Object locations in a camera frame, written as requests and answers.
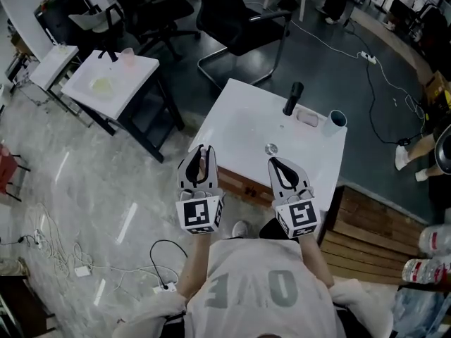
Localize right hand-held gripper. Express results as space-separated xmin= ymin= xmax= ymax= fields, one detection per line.
xmin=267 ymin=156 xmax=320 ymax=240

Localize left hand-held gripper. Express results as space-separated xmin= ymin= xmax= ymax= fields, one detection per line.
xmin=175 ymin=144 xmax=227 ymax=237

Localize pale mint cup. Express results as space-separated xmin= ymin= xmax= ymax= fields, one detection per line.
xmin=321 ymin=109 xmax=348 ymax=137

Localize person's left forearm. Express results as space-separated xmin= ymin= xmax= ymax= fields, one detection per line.
xmin=175 ymin=231 xmax=213 ymax=299

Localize person's right forearm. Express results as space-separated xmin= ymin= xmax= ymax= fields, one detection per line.
xmin=298 ymin=234 xmax=335 ymax=289

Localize wooden washbasin cabinet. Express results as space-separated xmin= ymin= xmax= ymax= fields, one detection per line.
xmin=217 ymin=165 xmax=279 ymax=209

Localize person's black trousers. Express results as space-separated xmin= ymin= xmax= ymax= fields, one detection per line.
xmin=259 ymin=218 xmax=285 ymax=241

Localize person's white shoe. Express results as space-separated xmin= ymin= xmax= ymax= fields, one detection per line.
xmin=231 ymin=220 xmax=253 ymax=239

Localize white side table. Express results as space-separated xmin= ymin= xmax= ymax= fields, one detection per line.
xmin=68 ymin=72 xmax=187 ymax=164

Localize person's white shirt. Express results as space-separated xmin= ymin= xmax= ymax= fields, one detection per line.
xmin=112 ymin=237 xmax=395 ymax=338

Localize wooden platform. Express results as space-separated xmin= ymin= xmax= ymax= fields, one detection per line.
xmin=316 ymin=184 xmax=429 ymax=285

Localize white power strip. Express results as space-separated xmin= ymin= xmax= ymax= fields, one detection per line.
xmin=152 ymin=282 xmax=179 ymax=294
xmin=357 ymin=50 xmax=378 ymax=65

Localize yellow sponge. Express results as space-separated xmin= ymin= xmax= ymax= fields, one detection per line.
xmin=88 ymin=76 xmax=114 ymax=94

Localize pink tumbler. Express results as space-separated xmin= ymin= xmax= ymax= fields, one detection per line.
xmin=120 ymin=46 xmax=137 ymax=68

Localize black mesh office chair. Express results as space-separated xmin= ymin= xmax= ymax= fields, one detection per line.
xmin=195 ymin=0 xmax=294 ymax=88

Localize grey round shell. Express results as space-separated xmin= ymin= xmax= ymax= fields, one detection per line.
xmin=434 ymin=123 xmax=451 ymax=175

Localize plastic water bottle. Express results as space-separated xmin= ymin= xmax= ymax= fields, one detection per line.
xmin=418 ymin=223 xmax=451 ymax=255
xmin=401 ymin=257 xmax=451 ymax=285

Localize black office chair with headrest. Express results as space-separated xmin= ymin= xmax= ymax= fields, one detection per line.
xmin=105 ymin=0 xmax=202 ymax=61

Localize yellow cardboard box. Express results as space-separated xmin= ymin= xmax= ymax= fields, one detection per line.
xmin=421 ymin=69 xmax=451 ymax=111

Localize small white table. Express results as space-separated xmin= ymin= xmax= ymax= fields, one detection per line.
xmin=28 ymin=43 xmax=80 ymax=92

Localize blue plastic bag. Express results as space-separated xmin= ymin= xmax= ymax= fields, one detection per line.
xmin=391 ymin=287 xmax=451 ymax=338

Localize grey seat office chair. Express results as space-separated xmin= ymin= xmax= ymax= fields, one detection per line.
xmin=66 ymin=0 xmax=126 ymax=54

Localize red chair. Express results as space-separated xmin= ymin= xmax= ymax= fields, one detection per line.
xmin=0 ymin=142 xmax=32 ymax=203

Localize dark cabinet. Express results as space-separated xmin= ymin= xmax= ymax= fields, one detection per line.
xmin=0 ymin=275 xmax=57 ymax=338

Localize black looped cable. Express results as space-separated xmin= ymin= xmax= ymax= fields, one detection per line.
xmin=149 ymin=239 xmax=188 ymax=290

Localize black floor cable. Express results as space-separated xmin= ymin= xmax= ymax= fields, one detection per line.
xmin=343 ymin=19 xmax=429 ymax=146

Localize bundle of white cables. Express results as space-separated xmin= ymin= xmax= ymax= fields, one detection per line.
xmin=19 ymin=202 xmax=94 ymax=277

